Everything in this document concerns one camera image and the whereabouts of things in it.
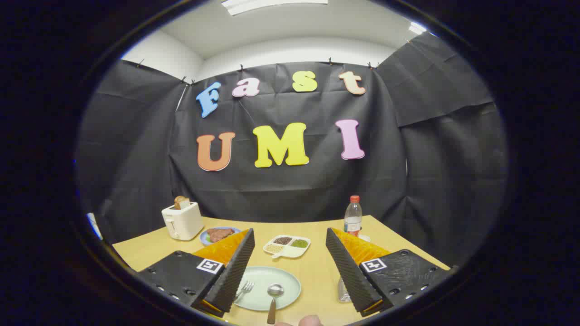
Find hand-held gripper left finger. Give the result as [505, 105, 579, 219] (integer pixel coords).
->
[136, 228, 256, 318]

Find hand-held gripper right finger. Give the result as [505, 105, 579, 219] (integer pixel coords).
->
[325, 227, 458, 317]

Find fork with wooden handle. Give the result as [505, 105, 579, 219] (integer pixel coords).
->
[234, 281, 255, 302]

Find spoon with wooden handle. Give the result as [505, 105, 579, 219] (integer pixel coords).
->
[266, 283, 285, 325]

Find light green plate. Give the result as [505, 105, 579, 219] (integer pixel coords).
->
[233, 266, 302, 312]

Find brown steak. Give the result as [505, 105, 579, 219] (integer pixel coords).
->
[207, 228, 235, 243]

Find blue plate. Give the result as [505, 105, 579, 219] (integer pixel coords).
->
[200, 227, 242, 246]

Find clear bottle red cap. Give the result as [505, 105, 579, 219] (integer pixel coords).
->
[343, 195, 363, 237]

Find white divided dish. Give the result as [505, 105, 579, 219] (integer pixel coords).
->
[263, 235, 311, 259]

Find cream toaster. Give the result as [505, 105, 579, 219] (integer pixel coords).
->
[161, 201, 204, 241]

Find black backdrop cloth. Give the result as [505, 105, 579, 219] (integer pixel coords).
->
[75, 32, 508, 272]

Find long ceiling light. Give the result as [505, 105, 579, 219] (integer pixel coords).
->
[221, 0, 329, 16]

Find metal wire basket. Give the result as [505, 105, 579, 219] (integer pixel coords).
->
[338, 276, 353, 303]

